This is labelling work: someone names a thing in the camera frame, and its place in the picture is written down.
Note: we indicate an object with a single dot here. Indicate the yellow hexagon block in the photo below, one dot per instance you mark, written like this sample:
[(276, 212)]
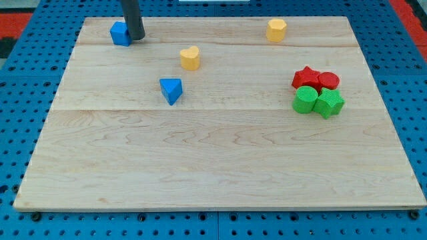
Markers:
[(276, 30)]

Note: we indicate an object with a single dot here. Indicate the blue cube block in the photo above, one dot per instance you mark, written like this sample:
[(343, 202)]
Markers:
[(120, 34)]

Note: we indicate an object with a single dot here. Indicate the light wooden board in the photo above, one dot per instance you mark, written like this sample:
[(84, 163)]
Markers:
[(232, 141)]

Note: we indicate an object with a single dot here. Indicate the blue triangle block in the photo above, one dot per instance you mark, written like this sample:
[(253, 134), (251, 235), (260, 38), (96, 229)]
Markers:
[(171, 89)]

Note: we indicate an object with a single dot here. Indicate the yellow heart block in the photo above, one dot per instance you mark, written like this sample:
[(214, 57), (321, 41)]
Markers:
[(190, 58)]

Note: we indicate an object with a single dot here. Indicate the green cylinder block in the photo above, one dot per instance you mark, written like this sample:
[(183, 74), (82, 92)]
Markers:
[(305, 99)]

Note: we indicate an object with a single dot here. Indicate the red star block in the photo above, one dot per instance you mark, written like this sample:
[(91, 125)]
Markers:
[(306, 77)]

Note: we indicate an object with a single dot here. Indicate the green star block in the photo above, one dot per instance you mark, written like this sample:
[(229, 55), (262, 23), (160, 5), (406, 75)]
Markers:
[(329, 102)]

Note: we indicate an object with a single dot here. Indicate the red cylinder block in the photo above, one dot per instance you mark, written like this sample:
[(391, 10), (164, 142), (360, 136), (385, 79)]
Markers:
[(328, 80)]

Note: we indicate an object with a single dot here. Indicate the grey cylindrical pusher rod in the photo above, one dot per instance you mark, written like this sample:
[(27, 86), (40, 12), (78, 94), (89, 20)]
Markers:
[(133, 19)]

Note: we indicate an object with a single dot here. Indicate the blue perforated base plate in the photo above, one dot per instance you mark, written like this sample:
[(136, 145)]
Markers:
[(393, 42)]

